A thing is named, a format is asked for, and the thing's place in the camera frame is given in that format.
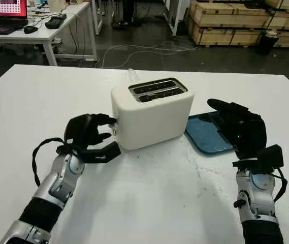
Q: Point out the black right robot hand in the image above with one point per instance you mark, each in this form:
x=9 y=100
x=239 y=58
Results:
x=248 y=132

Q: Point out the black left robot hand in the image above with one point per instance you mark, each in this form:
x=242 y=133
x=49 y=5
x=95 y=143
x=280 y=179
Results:
x=80 y=129

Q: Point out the cream white two-slot toaster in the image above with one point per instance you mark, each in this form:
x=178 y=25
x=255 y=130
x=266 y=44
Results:
x=154 y=122

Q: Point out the blue plastic tray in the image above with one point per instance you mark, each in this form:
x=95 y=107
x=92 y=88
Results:
x=205 y=134

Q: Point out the black trash bin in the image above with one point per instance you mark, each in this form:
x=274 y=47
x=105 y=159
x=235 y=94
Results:
x=268 y=43

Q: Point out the white office desk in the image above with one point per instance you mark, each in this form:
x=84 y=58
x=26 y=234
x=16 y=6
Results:
x=40 y=35

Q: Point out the stack of wooden crates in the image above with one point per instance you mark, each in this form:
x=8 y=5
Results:
x=223 y=25

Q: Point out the black handheld controller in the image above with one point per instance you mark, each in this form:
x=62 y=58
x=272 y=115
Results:
x=55 y=21

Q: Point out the black computer mouse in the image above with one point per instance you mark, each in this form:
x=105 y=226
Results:
x=30 y=29

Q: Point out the standing person legs and shoes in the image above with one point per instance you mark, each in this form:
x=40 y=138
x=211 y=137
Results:
x=127 y=12

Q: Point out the black laptop with red screen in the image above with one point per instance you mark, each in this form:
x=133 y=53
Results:
x=4 y=15

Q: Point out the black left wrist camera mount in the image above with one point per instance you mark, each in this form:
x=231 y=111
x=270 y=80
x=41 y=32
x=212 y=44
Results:
x=103 y=153

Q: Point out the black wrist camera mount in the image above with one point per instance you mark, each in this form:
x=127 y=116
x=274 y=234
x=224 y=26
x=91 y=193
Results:
x=271 y=157
x=103 y=153

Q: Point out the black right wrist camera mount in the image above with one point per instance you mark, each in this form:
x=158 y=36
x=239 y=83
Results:
x=271 y=157

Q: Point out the white desk frame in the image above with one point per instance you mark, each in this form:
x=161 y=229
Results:
x=97 y=17
x=174 y=17

